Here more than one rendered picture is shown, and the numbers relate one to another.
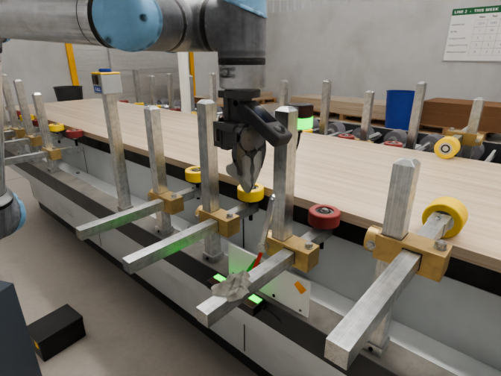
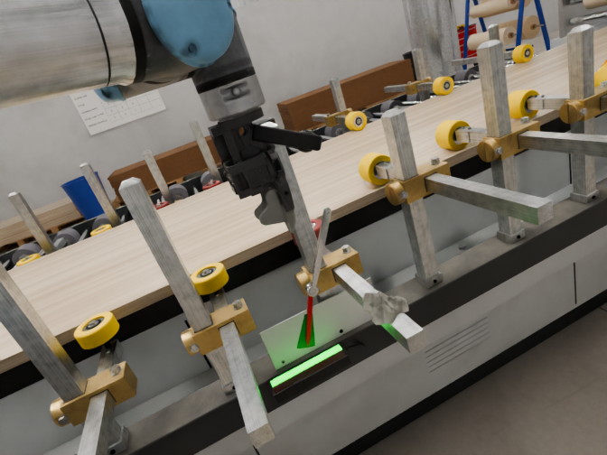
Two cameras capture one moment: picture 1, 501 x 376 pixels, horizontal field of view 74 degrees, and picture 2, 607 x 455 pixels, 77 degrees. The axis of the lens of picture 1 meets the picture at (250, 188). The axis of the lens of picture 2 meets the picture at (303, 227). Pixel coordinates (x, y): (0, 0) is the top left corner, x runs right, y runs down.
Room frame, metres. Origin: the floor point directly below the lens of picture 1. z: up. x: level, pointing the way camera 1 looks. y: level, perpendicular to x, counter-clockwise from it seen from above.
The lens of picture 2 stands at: (0.29, 0.50, 1.26)
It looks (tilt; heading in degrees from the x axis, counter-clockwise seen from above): 23 degrees down; 305
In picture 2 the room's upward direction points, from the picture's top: 19 degrees counter-clockwise
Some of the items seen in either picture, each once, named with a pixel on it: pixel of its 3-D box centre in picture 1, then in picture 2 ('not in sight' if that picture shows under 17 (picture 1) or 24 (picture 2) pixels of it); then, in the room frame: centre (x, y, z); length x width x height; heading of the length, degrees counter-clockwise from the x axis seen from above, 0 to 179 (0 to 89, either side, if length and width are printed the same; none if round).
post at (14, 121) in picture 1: (13, 116); not in sight; (2.03, 1.42, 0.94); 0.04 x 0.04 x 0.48; 48
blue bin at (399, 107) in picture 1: (399, 111); (91, 199); (6.12, -2.68, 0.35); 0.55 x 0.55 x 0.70
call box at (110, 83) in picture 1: (106, 83); not in sight; (1.21, 0.49, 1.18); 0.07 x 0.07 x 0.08; 48
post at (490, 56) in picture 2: not in sight; (501, 152); (0.37, -0.45, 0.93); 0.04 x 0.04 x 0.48; 48
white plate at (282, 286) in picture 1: (265, 277); (323, 323); (0.70, -0.04, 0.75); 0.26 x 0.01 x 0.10; 48
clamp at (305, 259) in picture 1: (289, 248); (328, 271); (0.69, -0.09, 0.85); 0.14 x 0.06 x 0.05; 48
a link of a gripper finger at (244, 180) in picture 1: (236, 172); (275, 214); (0.67, 0.03, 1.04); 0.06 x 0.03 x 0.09; 48
